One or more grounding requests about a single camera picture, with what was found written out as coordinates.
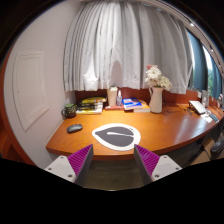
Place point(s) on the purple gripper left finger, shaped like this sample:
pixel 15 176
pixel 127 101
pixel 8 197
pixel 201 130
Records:
pixel 73 168

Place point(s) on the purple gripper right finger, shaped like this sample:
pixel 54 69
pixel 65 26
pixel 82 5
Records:
pixel 153 167

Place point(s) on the black computer mouse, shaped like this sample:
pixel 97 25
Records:
pixel 74 128

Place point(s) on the wooden desk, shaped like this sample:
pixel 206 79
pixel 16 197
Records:
pixel 160 133

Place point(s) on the dark green mug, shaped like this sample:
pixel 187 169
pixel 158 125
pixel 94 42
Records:
pixel 69 111

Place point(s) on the white ceramic vase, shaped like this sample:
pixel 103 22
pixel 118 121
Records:
pixel 156 100

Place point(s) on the stack of books left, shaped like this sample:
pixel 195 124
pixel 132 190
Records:
pixel 92 105

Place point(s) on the blue book stack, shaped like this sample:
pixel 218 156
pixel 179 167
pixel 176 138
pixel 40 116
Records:
pixel 136 105

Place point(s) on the red tray under bottle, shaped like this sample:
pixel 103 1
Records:
pixel 113 108

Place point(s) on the clear sanitizer bottle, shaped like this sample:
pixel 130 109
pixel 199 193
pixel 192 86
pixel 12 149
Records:
pixel 119 98

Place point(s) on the white cylindrical container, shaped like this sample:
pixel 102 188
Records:
pixel 112 94

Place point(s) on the white and pink flowers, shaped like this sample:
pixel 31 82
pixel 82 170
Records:
pixel 155 78

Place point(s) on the dark blue curtain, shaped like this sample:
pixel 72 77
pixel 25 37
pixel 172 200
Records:
pixel 205 73

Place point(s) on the white sheer curtain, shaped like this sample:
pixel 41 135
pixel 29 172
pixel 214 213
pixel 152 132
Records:
pixel 110 43

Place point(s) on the white wall panel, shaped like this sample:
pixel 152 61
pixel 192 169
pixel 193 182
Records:
pixel 29 87

